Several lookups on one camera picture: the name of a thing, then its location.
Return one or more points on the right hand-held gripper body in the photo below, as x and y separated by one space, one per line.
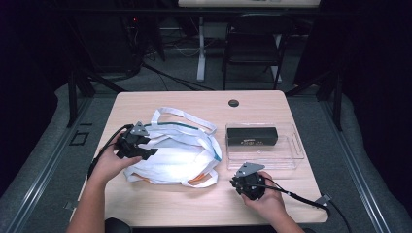
252 186

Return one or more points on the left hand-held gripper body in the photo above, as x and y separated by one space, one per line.
129 144

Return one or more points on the white tote bag green orange print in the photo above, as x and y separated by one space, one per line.
175 155

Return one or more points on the clear plastic tray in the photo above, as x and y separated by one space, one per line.
268 158

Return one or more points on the long black box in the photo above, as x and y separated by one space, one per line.
252 135

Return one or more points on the person's right hand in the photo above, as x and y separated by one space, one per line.
270 200

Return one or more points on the person's left hand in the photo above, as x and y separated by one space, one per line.
110 166

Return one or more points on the black metal stand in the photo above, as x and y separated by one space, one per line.
73 97
338 97

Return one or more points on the black rounded object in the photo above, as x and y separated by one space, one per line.
118 226

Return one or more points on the dark computer case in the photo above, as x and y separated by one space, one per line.
107 42

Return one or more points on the black chair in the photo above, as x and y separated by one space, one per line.
252 42

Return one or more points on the white desk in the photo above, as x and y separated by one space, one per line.
246 3

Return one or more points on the metal floor rail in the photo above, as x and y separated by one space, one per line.
39 181
362 174

